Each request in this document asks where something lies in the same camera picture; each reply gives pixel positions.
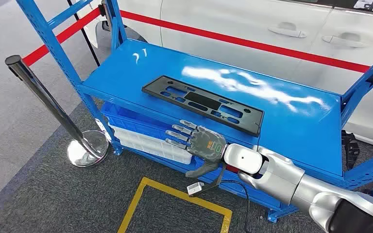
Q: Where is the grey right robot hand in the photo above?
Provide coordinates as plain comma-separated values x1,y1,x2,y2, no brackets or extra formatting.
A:
165,119,228,179

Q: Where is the black plastic plate frame part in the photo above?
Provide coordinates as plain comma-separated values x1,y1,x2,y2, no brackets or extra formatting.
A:
141,75,265,138

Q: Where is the blue metal shelf rack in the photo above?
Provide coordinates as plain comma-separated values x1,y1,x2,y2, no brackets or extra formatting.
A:
16,0,373,224

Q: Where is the yellow floor tape square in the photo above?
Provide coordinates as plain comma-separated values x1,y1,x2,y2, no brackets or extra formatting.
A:
117,177,233,233

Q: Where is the white label sticker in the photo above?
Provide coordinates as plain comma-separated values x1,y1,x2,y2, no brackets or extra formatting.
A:
95,118,112,142

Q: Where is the red barrier belt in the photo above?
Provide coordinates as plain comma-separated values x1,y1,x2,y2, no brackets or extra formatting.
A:
22,8,101,67
119,9,373,80

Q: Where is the white car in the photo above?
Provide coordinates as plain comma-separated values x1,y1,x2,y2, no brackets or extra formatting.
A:
77,0,373,150

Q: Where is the black ribbed object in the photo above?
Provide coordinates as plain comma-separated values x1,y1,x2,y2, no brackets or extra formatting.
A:
341,130,361,171

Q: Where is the thin black pole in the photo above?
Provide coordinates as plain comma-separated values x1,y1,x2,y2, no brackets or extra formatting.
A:
66,0,101,67

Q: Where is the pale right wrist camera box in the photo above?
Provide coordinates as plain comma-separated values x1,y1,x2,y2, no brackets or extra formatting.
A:
187,182,205,197

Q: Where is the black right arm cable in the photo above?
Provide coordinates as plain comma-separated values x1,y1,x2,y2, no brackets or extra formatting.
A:
203,164,252,233

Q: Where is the white car door handle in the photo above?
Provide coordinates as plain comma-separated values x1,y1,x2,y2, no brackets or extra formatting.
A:
268,21,307,39
322,32,367,49

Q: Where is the chrome stanchion post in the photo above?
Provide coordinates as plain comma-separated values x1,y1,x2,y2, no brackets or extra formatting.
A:
4,54,110,168

